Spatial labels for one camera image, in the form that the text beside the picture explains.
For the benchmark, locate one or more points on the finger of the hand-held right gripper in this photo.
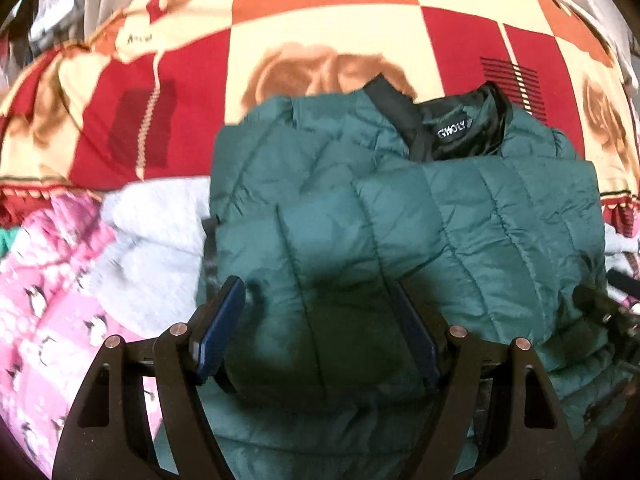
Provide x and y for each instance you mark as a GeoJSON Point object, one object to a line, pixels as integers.
{"type": "Point", "coordinates": [600, 310]}

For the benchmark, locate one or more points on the light grey fleece cloth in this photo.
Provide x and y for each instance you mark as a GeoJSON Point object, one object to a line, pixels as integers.
{"type": "Point", "coordinates": [150, 240]}

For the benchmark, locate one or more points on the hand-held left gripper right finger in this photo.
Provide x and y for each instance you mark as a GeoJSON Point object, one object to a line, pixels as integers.
{"type": "Point", "coordinates": [417, 335]}

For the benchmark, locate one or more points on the green puffer jacket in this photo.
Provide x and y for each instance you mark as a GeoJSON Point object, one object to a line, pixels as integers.
{"type": "Point", "coordinates": [450, 210]}

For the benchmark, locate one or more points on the bright green cloth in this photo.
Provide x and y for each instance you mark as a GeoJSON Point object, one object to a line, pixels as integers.
{"type": "Point", "coordinates": [6, 241]}

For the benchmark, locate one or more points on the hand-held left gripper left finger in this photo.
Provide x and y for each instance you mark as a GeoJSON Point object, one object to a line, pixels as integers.
{"type": "Point", "coordinates": [220, 330]}

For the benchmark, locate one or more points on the red orange checkered rose blanket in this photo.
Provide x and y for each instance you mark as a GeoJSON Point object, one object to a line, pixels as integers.
{"type": "Point", "coordinates": [310, 35]}

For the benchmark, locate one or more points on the grey white cloth pile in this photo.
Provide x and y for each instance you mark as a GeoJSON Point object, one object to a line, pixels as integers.
{"type": "Point", "coordinates": [57, 5]}

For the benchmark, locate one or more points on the pink penguin print blanket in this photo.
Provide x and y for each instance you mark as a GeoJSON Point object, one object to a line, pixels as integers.
{"type": "Point", "coordinates": [50, 310]}

